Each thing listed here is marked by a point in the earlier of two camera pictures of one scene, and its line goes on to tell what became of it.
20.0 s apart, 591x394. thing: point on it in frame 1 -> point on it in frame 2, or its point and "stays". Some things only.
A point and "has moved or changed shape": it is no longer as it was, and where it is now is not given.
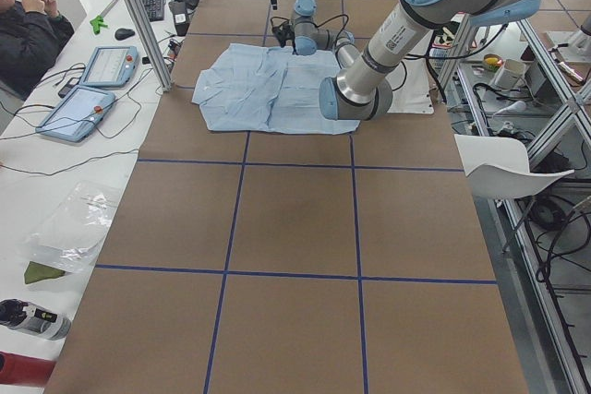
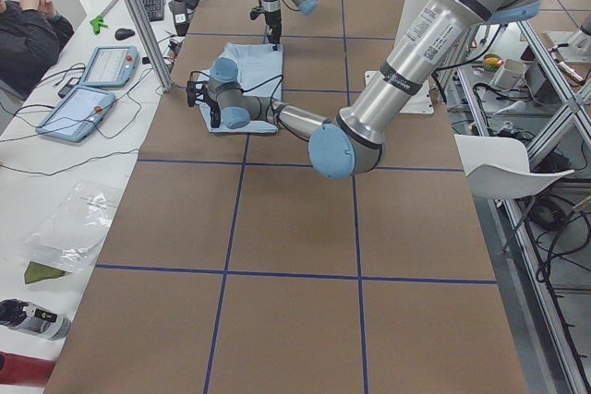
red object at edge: (23, 369) stays
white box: (509, 74) stays
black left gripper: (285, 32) -> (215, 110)
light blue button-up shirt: (268, 89) has moved or changed shape
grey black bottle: (33, 317) stays
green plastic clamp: (97, 23) stays
